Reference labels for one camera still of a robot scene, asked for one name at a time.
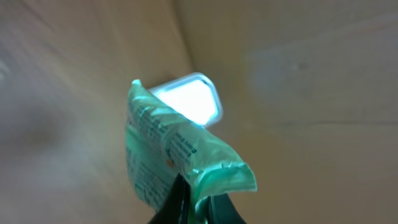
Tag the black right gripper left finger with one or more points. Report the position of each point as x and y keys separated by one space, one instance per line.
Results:
x=175 y=208

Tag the teal wipes pack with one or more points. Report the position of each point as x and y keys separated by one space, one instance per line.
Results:
x=161 y=144

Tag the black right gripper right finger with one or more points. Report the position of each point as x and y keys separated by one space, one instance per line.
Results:
x=221 y=210

